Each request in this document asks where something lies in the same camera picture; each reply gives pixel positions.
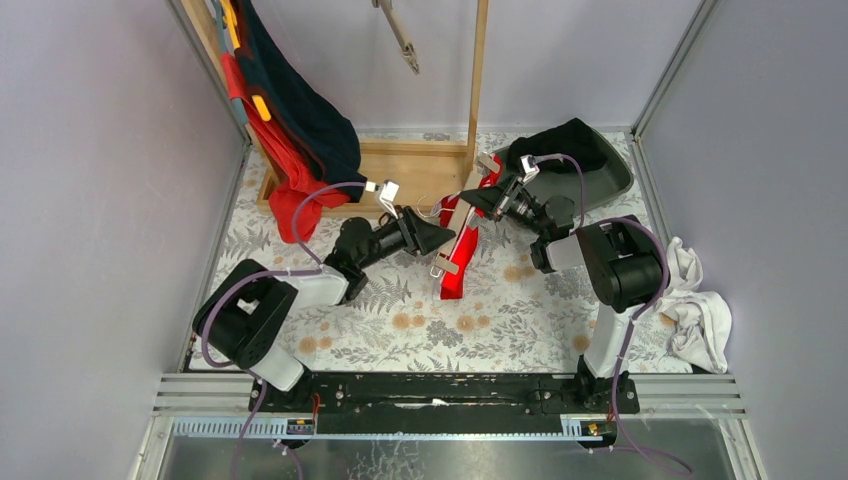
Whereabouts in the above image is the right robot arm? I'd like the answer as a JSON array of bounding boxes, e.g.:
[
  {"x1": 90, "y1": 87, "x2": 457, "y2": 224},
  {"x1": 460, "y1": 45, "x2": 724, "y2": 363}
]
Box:
[{"x1": 459, "y1": 177, "x2": 669, "y2": 397}]

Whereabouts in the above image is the yellow hanger on rack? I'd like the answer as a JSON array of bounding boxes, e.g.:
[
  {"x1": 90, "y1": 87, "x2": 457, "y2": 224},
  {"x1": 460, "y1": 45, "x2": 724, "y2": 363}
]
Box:
[{"x1": 219, "y1": 1, "x2": 272, "y2": 122}]

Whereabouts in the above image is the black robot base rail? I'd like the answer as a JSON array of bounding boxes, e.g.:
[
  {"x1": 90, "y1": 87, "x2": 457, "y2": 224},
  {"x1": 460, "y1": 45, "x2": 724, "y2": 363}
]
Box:
[{"x1": 248, "y1": 371, "x2": 640, "y2": 436}]

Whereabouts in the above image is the black underwear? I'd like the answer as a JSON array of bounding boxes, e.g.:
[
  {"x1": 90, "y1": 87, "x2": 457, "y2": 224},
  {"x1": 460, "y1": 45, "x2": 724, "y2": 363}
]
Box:
[{"x1": 506, "y1": 118, "x2": 608, "y2": 173}]

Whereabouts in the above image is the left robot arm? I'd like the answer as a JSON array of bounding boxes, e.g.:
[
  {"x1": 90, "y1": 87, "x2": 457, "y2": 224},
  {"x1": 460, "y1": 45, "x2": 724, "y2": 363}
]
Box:
[{"x1": 192, "y1": 207, "x2": 456, "y2": 392}]

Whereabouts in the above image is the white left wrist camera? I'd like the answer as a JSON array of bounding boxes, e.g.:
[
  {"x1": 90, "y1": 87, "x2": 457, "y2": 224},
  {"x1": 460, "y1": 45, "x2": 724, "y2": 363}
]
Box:
[{"x1": 365, "y1": 180, "x2": 399, "y2": 218}]

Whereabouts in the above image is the red hanging garment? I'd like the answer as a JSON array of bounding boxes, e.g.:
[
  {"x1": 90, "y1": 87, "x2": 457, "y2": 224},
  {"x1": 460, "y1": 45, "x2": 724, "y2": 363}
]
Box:
[{"x1": 220, "y1": 54, "x2": 350, "y2": 243}]

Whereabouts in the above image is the dark navy hanging garment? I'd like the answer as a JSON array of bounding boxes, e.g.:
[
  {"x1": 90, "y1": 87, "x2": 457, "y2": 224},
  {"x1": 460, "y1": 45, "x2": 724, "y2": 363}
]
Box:
[{"x1": 233, "y1": 1, "x2": 366, "y2": 203}]

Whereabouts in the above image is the red white-trimmed underwear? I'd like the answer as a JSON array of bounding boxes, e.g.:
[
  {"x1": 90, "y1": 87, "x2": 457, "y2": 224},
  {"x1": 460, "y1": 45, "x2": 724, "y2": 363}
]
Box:
[{"x1": 435, "y1": 154, "x2": 503, "y2": 300}]

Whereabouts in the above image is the white crumpled cloth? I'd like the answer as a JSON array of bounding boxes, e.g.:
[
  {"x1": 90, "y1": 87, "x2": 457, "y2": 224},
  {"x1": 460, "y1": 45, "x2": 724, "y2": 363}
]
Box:
[{"x1": 629, "y1": 237, "x2": 732, "y2": 374}]

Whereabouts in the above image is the wooden rack with base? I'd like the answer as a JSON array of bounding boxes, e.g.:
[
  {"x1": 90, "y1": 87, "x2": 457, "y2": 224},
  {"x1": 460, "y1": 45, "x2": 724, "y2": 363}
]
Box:
[{"x1": 168, "y1": 1, "x2": 489, "y2": 219}]

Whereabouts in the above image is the grey plastic tray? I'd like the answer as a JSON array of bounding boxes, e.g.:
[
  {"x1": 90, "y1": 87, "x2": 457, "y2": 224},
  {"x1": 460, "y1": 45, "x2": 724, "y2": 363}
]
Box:
[{"x1": 527, "y1": 129, "x2": 635, "y2": 219}]

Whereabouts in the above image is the beige clip hanger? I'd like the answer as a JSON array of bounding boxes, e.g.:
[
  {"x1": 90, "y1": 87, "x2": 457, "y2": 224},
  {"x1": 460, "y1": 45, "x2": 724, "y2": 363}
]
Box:
[{"x1": 415, "y1": 151, "x2": 502, "y2": 279}]

